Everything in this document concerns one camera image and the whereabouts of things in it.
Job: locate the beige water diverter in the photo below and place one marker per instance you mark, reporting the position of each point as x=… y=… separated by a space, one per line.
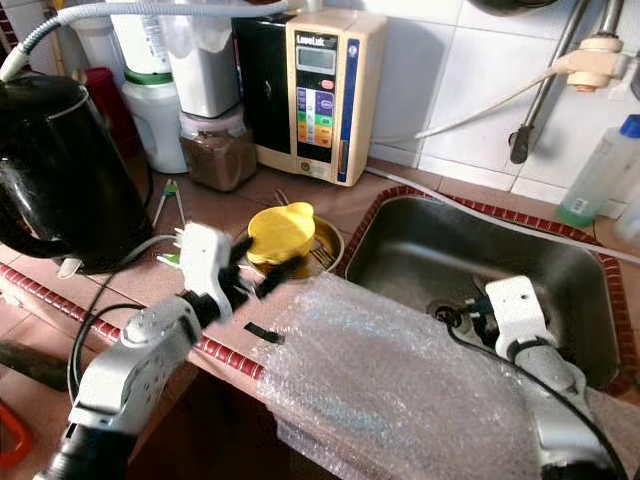
x=595 y=62

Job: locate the jar of brown powder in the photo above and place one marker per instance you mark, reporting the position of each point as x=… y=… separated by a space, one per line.
x=220 y=155

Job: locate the beige black water ionizer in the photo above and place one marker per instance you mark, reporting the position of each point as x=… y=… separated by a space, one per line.
x=320 y=95

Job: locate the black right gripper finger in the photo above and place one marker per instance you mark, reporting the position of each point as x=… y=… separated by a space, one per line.
x=481 y=286

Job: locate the white labelled bottle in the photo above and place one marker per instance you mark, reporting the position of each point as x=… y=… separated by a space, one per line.
x=145 y=35

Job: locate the metal wall pipe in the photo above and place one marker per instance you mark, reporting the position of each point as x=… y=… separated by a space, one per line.
x=545 y=90

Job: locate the dark red container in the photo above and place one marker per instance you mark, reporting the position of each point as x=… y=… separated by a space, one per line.
x=105 y=95

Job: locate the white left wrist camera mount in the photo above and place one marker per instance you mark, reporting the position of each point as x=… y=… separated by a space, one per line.
x=210 y=265

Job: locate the frosted white container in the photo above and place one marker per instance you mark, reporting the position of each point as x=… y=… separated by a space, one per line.
x=205 y=60

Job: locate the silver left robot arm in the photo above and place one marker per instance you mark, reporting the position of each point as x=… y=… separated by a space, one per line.
x=140 y=380

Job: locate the yellow plastic bowl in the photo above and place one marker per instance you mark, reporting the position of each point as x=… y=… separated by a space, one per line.
x=280 y=232

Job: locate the small green tipped tongs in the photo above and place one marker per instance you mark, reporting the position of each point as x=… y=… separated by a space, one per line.
x=172 y=195

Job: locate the steel bowl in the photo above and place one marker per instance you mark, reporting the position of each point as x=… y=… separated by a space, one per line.
x=330 y=240

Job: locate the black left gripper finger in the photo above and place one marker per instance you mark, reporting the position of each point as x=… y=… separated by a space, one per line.
x=280 y=276
x=244 y=251

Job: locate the dark cylindrical pestle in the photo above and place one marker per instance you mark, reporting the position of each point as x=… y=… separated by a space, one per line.
x=30 y=366

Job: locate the clear bottle with blue cap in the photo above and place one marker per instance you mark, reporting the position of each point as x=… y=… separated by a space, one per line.
x=600 y=170

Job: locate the white jug with green lid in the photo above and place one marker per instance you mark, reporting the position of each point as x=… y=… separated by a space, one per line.
x=155 y=120

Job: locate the black electric kettle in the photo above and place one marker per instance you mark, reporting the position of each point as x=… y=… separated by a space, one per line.
x=70 y=180

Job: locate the steel fork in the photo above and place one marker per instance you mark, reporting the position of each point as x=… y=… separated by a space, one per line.
x=322 y=257

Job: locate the dark hanging tray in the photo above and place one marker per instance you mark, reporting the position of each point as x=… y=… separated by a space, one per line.
x=520 y=5

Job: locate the clear bubble wrap sheet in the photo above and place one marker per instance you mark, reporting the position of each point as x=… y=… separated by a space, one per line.
x=390 y=400

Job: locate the large steel sink basin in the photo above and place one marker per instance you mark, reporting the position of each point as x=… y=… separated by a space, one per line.
x=440 y=250

